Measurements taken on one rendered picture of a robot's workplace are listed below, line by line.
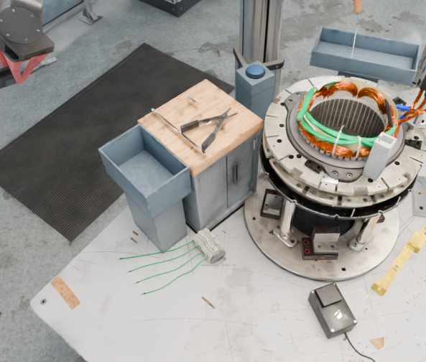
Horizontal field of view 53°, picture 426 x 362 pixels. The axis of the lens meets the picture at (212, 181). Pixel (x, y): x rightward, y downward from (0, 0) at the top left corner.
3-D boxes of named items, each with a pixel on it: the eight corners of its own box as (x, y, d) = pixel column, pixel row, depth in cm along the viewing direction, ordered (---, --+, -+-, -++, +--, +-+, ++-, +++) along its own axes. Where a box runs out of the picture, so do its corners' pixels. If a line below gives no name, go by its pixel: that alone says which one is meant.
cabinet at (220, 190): (201, 239, 108) (194, 176, 87) (156, 195, 117) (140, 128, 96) (256, 196, 115) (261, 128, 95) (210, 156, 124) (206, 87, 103)
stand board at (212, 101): (193, 177, 87) (192, 170, 85) (139, 128, 96) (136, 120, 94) (263, 128, 95) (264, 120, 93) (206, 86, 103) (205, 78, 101)
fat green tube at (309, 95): (299, 126, 81) (300, 118, 79) (282, 115, 82) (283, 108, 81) (342, 85, 87) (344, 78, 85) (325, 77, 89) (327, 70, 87)
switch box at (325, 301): (327, 340, 92) (332, 331, 88) (307, 298, 98) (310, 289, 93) (353, 330, 93) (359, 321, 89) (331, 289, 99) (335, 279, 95)
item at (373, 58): (387, 125, 129) (421, 44, 106) (382, 151, 123) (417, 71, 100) (306, 106, 135) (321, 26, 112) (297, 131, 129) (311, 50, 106)
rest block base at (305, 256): (300, 240, 104) (301, 237, 103) (333, 240, 104) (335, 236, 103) (302, 260, 101) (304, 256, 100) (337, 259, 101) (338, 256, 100)
